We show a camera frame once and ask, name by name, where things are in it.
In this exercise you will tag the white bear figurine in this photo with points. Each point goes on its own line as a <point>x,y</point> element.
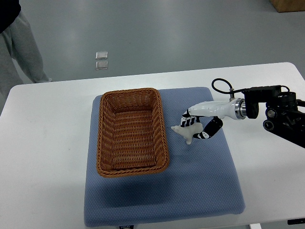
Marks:
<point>188,131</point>

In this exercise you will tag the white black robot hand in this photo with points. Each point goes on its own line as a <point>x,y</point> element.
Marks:
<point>210,115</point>

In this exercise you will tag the brown cardboard box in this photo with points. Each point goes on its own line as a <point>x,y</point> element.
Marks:
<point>288,5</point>

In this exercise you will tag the lower metal floor plate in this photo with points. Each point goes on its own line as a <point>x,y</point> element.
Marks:
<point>101,65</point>

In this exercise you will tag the metal floor plate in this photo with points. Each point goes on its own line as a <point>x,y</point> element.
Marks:
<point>101,65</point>
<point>101,55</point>

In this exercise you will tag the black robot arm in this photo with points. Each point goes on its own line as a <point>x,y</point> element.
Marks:
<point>282,115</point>

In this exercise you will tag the person in grey pants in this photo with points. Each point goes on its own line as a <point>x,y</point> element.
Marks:
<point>17,43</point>

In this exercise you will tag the blue quilted mat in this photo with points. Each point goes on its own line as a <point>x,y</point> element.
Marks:
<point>200,181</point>

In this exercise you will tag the upper metal floor plate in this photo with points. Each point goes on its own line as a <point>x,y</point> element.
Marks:
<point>101,55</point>

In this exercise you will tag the brown wicker basket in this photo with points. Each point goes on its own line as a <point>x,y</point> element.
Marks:
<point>131,136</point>

